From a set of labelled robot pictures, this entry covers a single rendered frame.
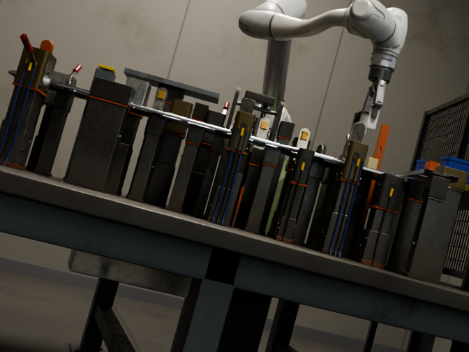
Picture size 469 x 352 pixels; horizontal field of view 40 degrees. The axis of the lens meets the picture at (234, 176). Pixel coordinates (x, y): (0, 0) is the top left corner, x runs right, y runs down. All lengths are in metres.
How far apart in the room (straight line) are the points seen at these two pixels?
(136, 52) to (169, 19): 0.34
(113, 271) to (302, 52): 3.58
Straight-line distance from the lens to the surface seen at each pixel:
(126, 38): 4.67
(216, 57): 4.78
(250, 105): 2.04
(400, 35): 2.28
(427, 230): 1.86
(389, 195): 2.01
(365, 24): 2.13
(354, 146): 1.97
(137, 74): 2.49
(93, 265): 1.66
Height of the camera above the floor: 0.73
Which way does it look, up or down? 4 degrees up
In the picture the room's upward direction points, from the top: 15 degrees clockwise
